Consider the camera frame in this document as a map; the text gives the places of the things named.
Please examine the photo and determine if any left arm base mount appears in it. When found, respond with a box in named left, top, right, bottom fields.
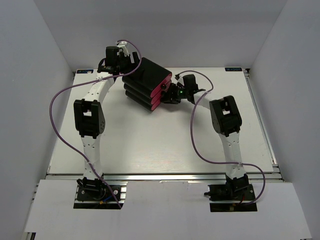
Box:
left=73, top=177, right=125, bottom=210

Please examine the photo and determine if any black drawer cabinet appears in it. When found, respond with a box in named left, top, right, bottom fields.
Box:
left=122, top=57, right=172, bottom=111

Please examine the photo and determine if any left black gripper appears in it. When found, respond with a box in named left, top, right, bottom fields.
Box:
left=116, top=52, right=145, bottom=75

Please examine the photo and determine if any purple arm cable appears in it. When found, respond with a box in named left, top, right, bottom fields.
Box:
left=174, top=70, right=266, bottom=206
left=49, top=39, right=142, bottom=210

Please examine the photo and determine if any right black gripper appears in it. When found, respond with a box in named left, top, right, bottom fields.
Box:
left=160, top=83, right=189, bottom=105

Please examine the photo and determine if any aluminium table front rail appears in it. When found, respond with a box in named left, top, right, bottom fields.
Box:
left=45, top=172, right=283, bottom=181

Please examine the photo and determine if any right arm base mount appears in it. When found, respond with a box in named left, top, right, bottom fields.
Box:
left=203, top=174, right=258, bottom=213

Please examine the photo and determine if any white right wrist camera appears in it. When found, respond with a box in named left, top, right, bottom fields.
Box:
left=174, top=74, right=184, bottom=88

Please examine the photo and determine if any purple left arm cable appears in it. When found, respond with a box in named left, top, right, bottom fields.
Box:
left=49, top=39, right=142, bottom=210

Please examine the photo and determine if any blue left table label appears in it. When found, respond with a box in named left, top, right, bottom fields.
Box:
left=76, top=69, right=94, bottom=74

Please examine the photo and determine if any blue table corner label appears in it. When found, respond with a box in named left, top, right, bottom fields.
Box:
left=224, top=67, right=243, bottom=72

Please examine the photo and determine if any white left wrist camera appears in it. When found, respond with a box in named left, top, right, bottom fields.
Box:
left=116, top=40, right=130, bottom=57

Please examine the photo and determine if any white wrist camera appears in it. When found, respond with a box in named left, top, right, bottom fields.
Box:
left=174, top=74, right=184, bottom=88
left=116, top=40, right=130, bottom=57

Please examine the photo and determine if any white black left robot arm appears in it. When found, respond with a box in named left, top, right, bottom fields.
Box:
left=73, top=41, right=139, bottom=181

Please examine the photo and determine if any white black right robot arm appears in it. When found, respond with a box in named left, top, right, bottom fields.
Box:
left=161, top=70, right=249, bottom=200

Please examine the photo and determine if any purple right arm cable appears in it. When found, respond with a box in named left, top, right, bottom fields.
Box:
left=174, top=70, right=266, bottom=206

